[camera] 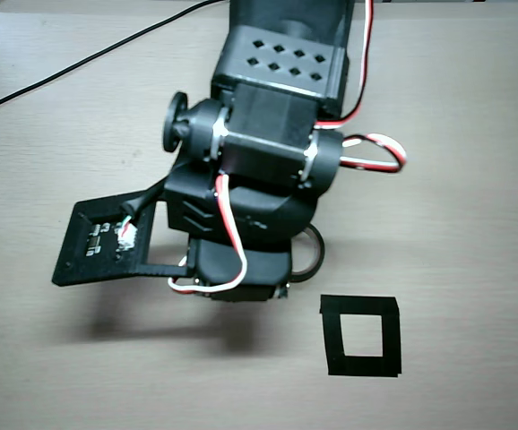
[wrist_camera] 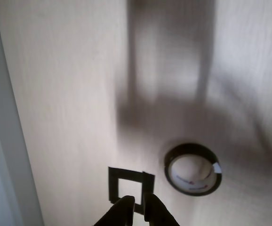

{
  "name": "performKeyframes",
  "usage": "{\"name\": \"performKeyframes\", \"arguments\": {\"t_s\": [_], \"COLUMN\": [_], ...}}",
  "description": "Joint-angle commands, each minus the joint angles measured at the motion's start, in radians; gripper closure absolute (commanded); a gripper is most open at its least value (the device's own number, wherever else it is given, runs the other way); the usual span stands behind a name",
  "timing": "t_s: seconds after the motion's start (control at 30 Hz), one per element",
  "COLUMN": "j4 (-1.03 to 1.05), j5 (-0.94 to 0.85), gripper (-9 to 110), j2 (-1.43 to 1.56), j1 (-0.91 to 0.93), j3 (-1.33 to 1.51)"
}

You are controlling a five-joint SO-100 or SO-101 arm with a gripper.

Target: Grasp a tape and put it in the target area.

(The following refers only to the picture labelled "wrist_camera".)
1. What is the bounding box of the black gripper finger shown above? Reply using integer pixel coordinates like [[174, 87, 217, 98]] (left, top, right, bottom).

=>
[[94, 195, 136, 226], [143, 193, 180, 226]]

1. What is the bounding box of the black tape square marker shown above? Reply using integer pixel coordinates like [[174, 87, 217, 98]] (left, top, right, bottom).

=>
[[107, 166, 155, 213]]

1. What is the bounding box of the black tape roll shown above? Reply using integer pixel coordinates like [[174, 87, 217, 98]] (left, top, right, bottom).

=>
[[163, 143, 223, 196]]

